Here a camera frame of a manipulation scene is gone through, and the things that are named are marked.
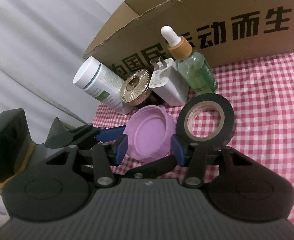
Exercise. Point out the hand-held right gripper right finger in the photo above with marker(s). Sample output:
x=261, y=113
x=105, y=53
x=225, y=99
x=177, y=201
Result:
x=179, y=150

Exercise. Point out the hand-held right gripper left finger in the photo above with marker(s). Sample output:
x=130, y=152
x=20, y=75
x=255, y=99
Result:
x=120, y=150

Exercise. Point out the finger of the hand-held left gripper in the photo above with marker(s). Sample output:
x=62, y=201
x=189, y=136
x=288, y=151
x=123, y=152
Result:
x=157, y=166
x=109, y=133

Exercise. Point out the purple plastic lid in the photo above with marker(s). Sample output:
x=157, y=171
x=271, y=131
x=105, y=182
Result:
x=149, y=135

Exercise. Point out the white pill bottle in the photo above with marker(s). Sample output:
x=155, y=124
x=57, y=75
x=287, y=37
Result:
x=99, y=82

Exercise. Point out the black electrical tape roll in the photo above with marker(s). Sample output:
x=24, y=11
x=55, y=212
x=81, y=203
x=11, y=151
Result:
x=229, y=127

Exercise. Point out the white charger plug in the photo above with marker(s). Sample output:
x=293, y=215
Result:
x=167, y=87

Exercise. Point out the green glass dropper bottle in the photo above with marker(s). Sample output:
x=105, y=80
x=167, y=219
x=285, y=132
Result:
x=199, y=75

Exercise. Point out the brown cardboard box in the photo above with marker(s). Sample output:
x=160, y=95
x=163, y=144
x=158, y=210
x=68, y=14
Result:
x=237, y=10

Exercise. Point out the gold lidded jar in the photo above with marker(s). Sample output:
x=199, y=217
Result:
x=134, y=85

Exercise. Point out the red checked tablecloth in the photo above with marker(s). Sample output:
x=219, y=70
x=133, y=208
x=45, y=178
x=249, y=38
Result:
x=262, y=117

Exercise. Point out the white curtain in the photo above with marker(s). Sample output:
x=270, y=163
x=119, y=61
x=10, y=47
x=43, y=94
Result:
x=36, y=42

